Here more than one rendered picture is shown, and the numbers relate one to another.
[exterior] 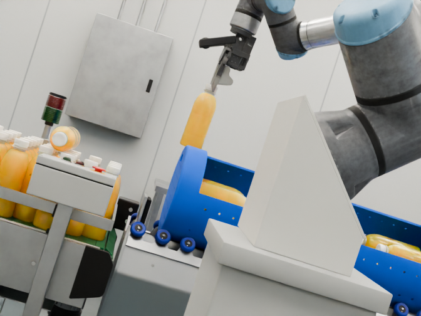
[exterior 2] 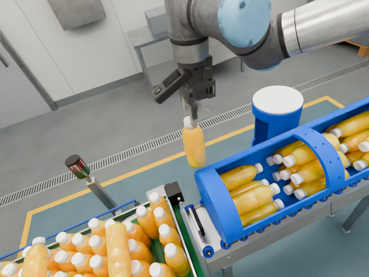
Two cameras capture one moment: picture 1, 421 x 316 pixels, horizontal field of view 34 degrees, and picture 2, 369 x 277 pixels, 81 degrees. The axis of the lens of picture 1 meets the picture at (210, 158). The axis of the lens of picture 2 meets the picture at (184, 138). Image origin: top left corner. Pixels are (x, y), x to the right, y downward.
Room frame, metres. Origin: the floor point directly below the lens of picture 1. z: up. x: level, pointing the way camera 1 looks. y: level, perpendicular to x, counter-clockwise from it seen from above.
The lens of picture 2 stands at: (1.65, 0.13, 1.86)
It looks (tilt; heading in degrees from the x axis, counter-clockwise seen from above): 44 degrees down; 357
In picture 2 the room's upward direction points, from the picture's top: 15 degrees counter-clockwise
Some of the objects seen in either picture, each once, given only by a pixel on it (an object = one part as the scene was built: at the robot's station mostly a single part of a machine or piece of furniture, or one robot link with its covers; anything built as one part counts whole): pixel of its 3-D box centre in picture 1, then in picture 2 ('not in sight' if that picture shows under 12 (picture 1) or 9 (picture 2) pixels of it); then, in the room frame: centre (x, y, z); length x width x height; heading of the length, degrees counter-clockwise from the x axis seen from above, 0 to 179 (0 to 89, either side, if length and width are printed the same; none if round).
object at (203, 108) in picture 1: (200, 118); (194, 143); (2.17, 0.07, 1.32); 0.07 x 0.07 x 0.19
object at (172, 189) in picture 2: (124, 214); (174, 195); (2.24, 0.21, 0.95); 0.10 x 0.07 x 0.10; 7
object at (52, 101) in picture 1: (56, 102); (75, 164); (2.36, 0.57, 1.23); 0.06 x 0.06 x 0.04
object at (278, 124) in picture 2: not in sight; (270, 148); (2.60, -0.52, 0.59); 0.28 x 0.28 x 0.88
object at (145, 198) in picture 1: (141, 215); (197, 225); (2.05, 0.14, 0.99); 0.10 x 0.02 x 0.12; 7
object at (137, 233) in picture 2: not in sight; (137, 237); (2.07, 0.40, 1.00); 0.07 x 0.07 x 0.19
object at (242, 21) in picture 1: (244, 24); (189, 48); (2.16, 0.03, 1.65); 0.10 x 0.09 x 0.05; 8
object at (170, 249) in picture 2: (113, 171); (171, 250); (1.94, 0.25, 1.10); 0.04 x 0.04 x 0.02
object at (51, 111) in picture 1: (51, 115); (80, 170); (2.36, 0.57, 1.18); 0.06 x 0.06 x 0.05
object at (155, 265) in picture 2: (90, 165); (156, 270); (1.90, 0.31, 1.10); 0.04 x 0.04 x 0.02
